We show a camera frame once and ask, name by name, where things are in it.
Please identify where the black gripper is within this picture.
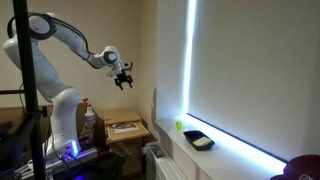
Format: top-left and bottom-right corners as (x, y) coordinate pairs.
(114, 70), (134, 91)

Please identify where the spray bottle with red trigger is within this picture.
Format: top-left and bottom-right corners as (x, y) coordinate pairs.
(82, 97), (98, 130)

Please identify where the black plastic tray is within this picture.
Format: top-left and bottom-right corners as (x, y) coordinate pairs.
(182, 129), (216, 152)

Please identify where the wooden side table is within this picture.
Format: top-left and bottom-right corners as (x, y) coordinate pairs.
(102, 107), (152, 176)

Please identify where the white table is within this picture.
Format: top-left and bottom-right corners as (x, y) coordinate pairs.
(155, 114), (288, 180)

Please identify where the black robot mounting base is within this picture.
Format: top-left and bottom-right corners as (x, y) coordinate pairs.
(13, 146), (116, 180)

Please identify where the dark red cap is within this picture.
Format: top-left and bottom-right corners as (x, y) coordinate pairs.
(269, 154), (320, 180)

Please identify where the wooden pull-out shelf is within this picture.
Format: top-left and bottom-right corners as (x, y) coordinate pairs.
(105, 121), (151, 145)

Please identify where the white wall heater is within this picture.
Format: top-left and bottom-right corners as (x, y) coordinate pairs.
(145, 141), (188, 180)

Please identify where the pale yellow sponge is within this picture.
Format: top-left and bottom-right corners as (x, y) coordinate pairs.
(193, 136), (213, 147)

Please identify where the brown leather sofa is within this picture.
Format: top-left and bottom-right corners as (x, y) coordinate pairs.
(0, 104), (101, 148)

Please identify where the black camera stand pole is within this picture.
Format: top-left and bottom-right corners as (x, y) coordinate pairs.
(0, 0), (48, 180)

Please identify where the printed brochure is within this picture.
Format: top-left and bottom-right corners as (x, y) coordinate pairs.
(111, 122), (140, 134)

